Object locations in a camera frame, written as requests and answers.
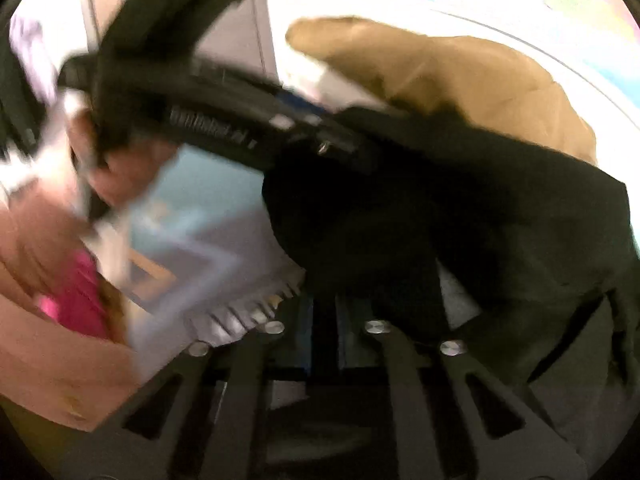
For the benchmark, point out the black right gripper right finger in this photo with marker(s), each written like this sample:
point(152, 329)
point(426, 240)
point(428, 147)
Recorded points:
point(452, 418)

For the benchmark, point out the black garment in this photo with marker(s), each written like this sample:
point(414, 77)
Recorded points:
point(540, 242)

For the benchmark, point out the teal grey bed sheet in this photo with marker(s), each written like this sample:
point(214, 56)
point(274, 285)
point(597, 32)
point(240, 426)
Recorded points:
point(204, 264)

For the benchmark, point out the person's left hand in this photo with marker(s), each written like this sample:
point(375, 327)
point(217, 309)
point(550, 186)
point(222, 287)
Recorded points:
point(121, 176)

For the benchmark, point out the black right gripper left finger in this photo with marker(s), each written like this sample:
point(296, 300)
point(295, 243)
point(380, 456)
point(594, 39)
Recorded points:
point(200, 417)

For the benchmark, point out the mustard brown folded garment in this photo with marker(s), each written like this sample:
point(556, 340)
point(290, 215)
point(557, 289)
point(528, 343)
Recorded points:
point(491, 85)

